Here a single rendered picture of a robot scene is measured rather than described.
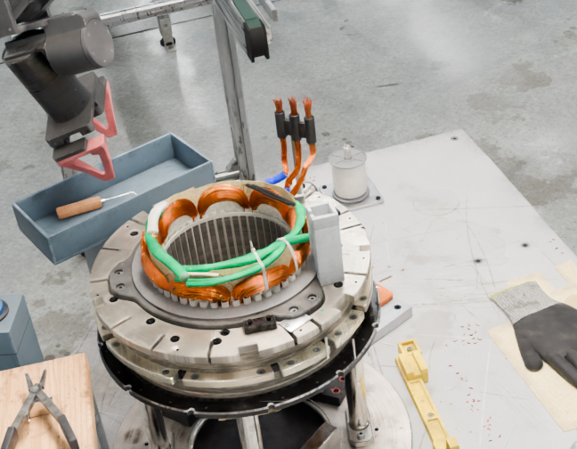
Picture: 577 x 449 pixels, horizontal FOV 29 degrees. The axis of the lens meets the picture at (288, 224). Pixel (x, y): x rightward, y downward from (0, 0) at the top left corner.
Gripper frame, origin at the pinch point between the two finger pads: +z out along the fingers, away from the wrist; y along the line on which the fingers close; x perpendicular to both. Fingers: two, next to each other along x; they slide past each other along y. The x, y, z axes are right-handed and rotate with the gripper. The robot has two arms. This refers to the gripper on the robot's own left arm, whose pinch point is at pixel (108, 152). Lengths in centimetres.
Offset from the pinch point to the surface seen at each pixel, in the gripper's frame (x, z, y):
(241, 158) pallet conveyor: 32, 113, 121
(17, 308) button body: 11.3, -0.2, -21.7
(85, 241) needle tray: 5.3, 4.2, -10.0
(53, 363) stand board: 2.8, -3.5, -35.1
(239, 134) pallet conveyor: 29, 106, 123
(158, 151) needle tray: -1.9, 9.3, 8.0
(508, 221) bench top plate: -42, 53, 13
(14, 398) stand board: 5.8, -5.6, -39.7
